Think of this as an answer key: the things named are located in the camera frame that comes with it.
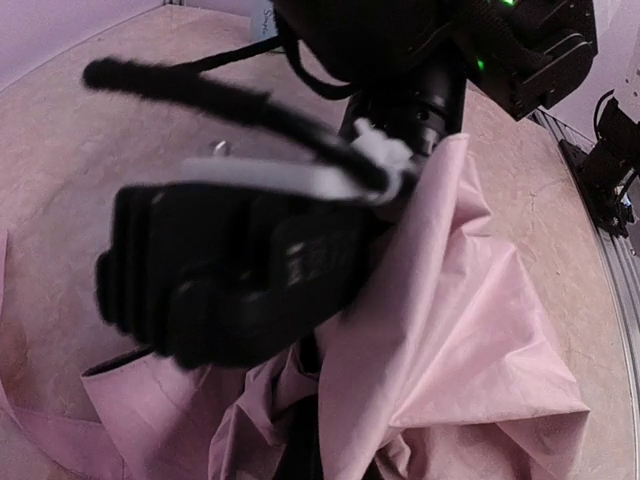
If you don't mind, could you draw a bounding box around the pink folding umbrella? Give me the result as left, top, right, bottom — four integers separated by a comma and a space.
1, 134, 589, 479

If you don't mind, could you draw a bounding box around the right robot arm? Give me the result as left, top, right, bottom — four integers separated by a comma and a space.
273, 1, 598, 201

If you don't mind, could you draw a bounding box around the light blue mug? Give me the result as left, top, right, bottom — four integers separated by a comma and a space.
249, 0, 277, 42

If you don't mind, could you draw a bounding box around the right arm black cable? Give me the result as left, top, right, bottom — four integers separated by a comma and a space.
82, 39, 396, 191

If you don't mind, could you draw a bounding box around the front aluminium rail base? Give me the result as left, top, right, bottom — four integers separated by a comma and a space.
529, 107, 640, 411

